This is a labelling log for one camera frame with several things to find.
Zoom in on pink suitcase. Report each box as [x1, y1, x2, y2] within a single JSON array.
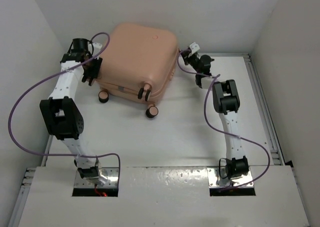
[[95, 22, 179, 119]]

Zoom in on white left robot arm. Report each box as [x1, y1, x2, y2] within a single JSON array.
[[39, 38, 108, 186]]

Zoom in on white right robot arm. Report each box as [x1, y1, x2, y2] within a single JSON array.
[[180, 50, 249, 181]]

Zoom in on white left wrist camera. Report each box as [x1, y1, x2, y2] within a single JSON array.
[[87, 42, 103, 56]]

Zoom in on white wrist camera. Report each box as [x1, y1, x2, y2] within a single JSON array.
[[188, 42, 200, 56], [87, 42, 103, 56]]

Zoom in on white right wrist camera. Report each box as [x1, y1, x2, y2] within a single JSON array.
[[188, 42, 200, 56]]

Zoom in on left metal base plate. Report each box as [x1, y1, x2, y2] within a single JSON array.
[[73, 167, 119, 189]]

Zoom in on metal base plate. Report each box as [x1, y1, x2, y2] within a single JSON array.
[[207, 166, 254, 189], [73, 167, 119, 189]]

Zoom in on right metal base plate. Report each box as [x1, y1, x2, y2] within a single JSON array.
[[207, 166, 254, 189]]

